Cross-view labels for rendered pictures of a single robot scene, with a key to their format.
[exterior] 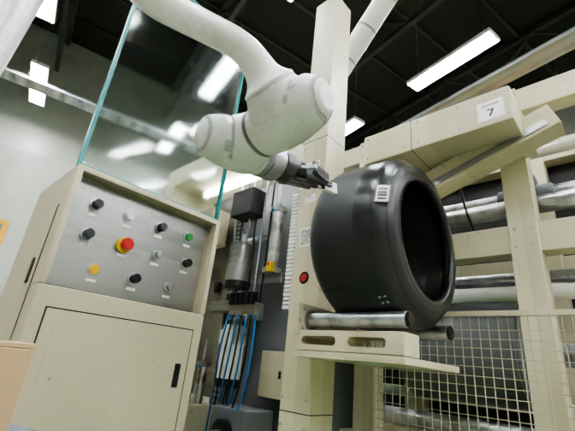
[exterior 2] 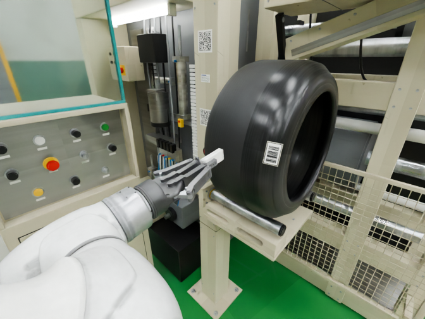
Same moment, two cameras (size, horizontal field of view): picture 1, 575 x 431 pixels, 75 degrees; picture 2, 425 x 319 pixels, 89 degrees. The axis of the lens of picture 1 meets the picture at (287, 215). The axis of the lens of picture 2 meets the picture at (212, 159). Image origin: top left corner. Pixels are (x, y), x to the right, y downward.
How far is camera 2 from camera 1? 0.82 m
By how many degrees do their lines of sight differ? 47
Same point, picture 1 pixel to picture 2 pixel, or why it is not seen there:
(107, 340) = not seen: hidden behind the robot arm
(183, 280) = (115, 159)
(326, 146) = (217, 10)
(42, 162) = not seen: outside the picture
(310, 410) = (216, 229)
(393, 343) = (267, 247)
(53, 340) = not seen: hidden behind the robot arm
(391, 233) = (276, 190)
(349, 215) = (237, 166)
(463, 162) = (379, 14)
